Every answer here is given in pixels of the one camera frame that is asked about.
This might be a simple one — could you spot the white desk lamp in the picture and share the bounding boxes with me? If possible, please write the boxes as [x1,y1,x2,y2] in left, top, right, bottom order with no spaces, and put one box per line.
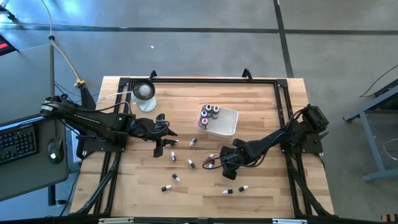
[131,79,157,113]

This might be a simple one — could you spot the white thin cable loop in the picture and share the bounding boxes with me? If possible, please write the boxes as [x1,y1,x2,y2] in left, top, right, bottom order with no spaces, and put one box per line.
[382,138,398,162]

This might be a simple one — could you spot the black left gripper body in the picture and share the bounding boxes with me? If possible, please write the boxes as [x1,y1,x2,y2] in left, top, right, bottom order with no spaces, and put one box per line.
[133,113,170,158]

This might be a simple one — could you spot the black device with red light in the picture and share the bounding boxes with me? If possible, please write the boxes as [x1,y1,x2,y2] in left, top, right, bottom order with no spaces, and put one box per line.
[0,34,19,57]

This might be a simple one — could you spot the black floor cable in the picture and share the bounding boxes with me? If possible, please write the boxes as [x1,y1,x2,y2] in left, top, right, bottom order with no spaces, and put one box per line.
[359,64,398,98]

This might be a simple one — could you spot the black aluminium table frame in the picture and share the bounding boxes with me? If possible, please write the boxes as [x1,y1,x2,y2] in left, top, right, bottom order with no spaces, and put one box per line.
[70,68,335,224]

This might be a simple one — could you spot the grey side desk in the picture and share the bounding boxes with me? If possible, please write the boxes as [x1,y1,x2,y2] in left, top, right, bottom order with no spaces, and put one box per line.
[0,43,70,202]

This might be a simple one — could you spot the white rectangular plastic bin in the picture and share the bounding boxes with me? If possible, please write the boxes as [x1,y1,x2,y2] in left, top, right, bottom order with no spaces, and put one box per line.
[197,104,239,139]

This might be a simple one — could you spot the blue-grey metal table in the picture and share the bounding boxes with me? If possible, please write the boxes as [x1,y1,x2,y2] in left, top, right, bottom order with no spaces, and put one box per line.
[343,77,398,183]

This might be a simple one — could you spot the white lamp cord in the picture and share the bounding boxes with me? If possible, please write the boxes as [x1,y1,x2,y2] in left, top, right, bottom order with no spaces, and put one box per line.
[95,90,134,106]

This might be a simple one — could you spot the black computer keyboard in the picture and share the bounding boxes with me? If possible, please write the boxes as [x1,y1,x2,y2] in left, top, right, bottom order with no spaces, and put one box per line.
[0,123,40,166]

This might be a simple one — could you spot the yellow power cable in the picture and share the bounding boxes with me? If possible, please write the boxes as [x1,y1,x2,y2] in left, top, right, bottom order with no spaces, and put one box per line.
[40,0,86,88]

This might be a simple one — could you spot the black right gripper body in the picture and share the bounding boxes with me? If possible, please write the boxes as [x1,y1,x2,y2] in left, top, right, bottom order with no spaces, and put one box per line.
[222,138,251,181]

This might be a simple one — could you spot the black computer mouse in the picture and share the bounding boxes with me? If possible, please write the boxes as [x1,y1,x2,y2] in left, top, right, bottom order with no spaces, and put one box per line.
[47,136,65,165]

